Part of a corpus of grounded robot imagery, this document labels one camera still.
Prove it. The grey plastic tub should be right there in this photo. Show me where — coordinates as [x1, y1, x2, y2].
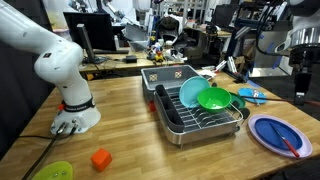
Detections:
[140, 64, 209, 104]

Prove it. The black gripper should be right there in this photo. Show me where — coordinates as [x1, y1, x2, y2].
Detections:
[288, 46, 320, 106]

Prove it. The lavender plate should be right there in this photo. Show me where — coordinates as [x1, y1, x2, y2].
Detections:
[247, 114, 314, 159]

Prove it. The green plastic bowl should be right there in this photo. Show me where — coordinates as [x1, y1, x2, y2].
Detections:
[196, 86, 233, 113]

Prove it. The wooden desk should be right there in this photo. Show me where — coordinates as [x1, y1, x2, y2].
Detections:
[78, 49, 186, 75]

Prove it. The black power adapter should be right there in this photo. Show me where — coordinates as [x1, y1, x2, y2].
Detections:
[124, 54, 138, 64]

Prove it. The yellow toy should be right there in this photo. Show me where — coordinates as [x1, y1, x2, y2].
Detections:
[153, 49, 167, 64]

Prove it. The yellow-green bowl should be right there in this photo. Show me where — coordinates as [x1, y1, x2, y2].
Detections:
[32, 160, 74, 180]

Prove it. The red-handled knife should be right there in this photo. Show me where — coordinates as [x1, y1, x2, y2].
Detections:
[269, 122, 301, 158]

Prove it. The light blue plate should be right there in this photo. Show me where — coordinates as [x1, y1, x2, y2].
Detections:
[237, 87, 269, 105]

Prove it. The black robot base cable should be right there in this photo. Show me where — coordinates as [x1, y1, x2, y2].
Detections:
[18, 120, 81, 180]

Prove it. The steel soup spoon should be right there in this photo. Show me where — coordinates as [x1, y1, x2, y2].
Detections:
[250, 89, 263, 107]

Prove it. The grey steel dish drying rack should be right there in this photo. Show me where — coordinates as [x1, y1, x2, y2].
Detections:
[153, 83, 245, 148]

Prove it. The teal plate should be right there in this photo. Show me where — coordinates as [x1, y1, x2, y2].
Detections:
[178, 75, 212, 109]

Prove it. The dark green plate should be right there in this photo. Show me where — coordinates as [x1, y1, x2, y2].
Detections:
[228, 92, 247, 111]

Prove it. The black backpack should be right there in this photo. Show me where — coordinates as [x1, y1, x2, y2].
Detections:
[154, 15, 181, 43]

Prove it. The black monitor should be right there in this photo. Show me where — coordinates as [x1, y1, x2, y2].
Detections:
[63, 12, 118, 64]

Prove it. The clear plastic bin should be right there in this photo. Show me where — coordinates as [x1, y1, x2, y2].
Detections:
[124, 23, 150, 52]

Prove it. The white paper sheet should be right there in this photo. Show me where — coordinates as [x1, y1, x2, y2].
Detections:
[196, 68, 218, 81]

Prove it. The brown wooden spoon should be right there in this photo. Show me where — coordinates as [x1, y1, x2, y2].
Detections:
[239, 95, 320, 108]

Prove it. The orange cube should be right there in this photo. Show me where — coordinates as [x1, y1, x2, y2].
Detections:
[90, 147, 114, 172]

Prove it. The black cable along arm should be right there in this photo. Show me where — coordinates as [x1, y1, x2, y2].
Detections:
[254, 0, 288, 58]

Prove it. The black keyboard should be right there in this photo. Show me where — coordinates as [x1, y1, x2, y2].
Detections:
[92, 48, 130, 55]

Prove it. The aluminium extrusion rail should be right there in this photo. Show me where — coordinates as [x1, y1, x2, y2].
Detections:
[214, 55, 249, 84]

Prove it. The small red block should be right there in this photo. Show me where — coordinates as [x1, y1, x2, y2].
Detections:
[148, 100, 157, 113]

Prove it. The dark blue plate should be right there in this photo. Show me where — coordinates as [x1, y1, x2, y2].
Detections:
[254, 117, 304, 151]

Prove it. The sheet metal box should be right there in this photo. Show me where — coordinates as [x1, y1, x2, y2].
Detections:
[248, 29, 296, 78]

